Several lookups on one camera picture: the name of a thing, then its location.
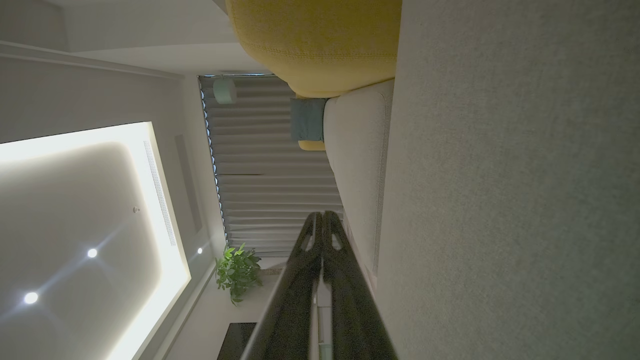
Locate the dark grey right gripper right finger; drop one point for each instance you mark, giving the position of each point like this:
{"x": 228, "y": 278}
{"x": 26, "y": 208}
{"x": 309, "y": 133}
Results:
{"x": 350, "y": 310}

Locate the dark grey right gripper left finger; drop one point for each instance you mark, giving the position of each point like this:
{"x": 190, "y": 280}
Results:
{"x": 295, "y": 300}

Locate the green potted plant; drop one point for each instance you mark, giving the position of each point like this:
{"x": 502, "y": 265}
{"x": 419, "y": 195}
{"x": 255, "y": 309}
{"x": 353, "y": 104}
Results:
{"x": 237, "y": 272}

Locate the black glossy panel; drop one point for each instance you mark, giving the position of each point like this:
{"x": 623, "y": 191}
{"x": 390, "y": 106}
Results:
{"x": 235, "y": 342}

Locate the grey pleated curtain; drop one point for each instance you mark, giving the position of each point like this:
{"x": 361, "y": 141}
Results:
{"x": 265, "y": 175}

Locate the small yellow throw pillow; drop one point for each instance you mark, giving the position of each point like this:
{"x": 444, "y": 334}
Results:
{"x": 311, "y": 145}

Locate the long ceiling air vent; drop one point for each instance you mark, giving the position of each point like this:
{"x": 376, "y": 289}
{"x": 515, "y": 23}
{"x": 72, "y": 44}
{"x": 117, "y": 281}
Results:
{"x": 160, "y": 192}

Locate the blue throw pillow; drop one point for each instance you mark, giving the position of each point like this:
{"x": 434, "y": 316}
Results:
{"x": 307, "y": 120}

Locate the grey fabric sofa seat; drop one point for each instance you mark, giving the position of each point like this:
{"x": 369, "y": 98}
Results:
{"x": 500, "y": 200}

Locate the round pale green lamp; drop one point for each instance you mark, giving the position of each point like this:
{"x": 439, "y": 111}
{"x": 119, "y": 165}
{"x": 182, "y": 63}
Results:
{"x": 225, "y": 91}

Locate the mustard yellow sofa cushion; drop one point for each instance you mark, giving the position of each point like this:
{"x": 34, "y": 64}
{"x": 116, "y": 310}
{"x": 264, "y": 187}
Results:
{"x": 320, "y": 40}

